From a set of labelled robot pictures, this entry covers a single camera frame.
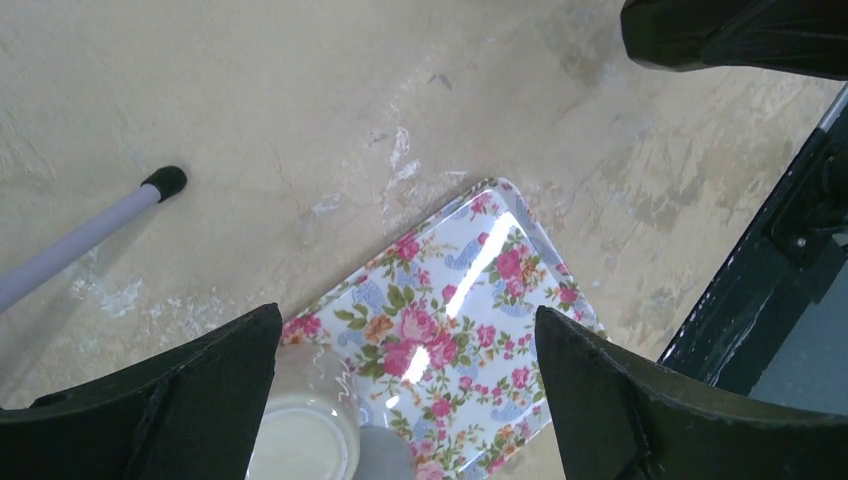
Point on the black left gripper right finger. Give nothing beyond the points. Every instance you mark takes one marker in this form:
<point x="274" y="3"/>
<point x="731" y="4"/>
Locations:
<point x="617" y="415"/>

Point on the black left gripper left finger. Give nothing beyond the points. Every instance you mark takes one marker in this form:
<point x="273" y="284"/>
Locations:
<point x="192" y="412"/>

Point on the cream white mug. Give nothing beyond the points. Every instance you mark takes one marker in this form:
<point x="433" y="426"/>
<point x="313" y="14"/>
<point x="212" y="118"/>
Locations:
<point x="310" y="428"/>

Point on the light grey mug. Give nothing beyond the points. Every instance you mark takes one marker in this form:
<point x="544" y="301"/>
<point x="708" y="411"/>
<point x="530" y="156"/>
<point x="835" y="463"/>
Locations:
<point x="384" y="455"/>

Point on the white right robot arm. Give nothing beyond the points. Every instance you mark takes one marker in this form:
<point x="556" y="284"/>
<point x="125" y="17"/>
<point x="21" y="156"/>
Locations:
<point x="806" y="37"/>

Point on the floral serving tray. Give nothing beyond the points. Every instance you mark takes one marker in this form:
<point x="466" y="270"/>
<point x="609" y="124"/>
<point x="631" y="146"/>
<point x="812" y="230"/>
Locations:
<point x="438" y="331"/>

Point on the white music stand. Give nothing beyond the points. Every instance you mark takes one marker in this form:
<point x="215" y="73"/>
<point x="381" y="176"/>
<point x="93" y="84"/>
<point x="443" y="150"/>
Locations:
<point x="161" y="185"/>

